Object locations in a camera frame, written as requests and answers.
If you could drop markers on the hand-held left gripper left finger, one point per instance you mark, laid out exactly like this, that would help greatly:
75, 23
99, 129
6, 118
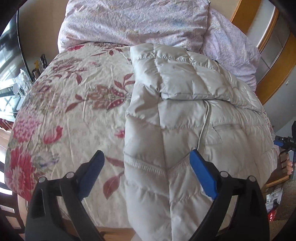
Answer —
92, 171

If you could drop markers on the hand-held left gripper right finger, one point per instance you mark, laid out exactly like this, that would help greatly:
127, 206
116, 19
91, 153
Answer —
203, 173

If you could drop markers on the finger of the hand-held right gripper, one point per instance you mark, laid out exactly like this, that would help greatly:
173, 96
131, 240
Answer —
278, 141

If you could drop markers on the beige quilted down jacket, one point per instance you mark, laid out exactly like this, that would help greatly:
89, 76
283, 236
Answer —
185, 111

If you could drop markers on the person's right hand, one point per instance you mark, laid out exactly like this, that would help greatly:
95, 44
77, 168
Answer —
290, 168

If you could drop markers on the wooden frosted glass sliding door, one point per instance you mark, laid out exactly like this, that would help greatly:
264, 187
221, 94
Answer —
272, 90

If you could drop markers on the red and white plastic bag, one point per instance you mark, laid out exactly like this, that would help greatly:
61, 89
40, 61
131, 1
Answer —
272, 206

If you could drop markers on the floral bedspread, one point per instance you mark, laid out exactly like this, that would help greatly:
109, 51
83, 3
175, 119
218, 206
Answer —
81, 104

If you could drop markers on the dark wooden chair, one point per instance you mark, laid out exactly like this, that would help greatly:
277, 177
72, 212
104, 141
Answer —
11, 217

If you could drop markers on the lilac floral pillow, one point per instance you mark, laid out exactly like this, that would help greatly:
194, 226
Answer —
127, 20
231, 46

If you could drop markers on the black television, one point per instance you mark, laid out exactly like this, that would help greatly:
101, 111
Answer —
13, 46

